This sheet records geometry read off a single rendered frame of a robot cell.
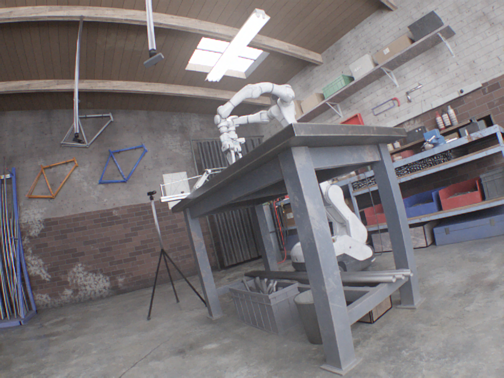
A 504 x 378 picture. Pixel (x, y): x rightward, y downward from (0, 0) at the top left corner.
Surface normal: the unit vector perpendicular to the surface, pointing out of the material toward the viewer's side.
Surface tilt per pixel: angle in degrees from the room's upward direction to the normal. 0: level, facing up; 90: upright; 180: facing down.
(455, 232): 90
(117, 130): 90
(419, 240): 90
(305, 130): 90
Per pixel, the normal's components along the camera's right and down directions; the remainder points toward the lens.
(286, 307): 0.50, -0.23
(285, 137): -0.84, 0.14
